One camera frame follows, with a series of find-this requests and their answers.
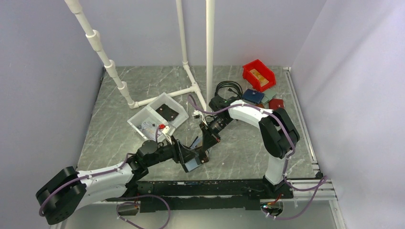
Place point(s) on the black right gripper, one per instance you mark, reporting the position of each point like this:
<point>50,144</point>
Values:
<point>209,139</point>

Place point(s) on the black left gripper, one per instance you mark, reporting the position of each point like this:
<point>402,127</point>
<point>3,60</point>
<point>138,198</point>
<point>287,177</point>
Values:
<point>175,152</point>

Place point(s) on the black leather card holder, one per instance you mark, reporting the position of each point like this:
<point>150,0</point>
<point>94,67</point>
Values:
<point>195,158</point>

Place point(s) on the gold card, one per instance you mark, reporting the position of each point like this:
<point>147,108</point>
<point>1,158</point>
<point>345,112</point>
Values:
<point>263,81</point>
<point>256,73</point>

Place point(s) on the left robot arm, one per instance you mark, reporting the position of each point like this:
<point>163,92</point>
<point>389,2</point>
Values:
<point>70,190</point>

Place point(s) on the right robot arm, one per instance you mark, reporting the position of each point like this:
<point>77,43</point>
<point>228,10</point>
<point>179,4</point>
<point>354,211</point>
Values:
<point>279,134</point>

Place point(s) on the cards in tray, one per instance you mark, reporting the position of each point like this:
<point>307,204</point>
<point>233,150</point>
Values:
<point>149,130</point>

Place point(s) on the blue leather card holder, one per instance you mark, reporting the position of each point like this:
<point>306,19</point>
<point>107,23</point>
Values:
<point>253,96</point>

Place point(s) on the mint green card holder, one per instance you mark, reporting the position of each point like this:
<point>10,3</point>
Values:
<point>269,94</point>

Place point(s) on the red leather card holder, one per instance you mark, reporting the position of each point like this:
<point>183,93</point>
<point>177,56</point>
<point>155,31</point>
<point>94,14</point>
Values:
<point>275,104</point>

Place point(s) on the gold card in bin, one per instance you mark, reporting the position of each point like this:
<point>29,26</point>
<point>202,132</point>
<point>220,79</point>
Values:
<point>263,81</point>

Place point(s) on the white plastic divided tray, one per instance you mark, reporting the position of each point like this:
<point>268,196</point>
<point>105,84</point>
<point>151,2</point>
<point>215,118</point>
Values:
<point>148,113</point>

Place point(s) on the red plastic bin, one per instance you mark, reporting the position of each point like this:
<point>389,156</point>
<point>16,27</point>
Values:
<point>265,71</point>

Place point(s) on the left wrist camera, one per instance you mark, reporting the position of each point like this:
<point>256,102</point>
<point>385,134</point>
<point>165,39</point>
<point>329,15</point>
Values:
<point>165,132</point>

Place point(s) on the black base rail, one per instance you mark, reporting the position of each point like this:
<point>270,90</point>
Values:
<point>248,194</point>

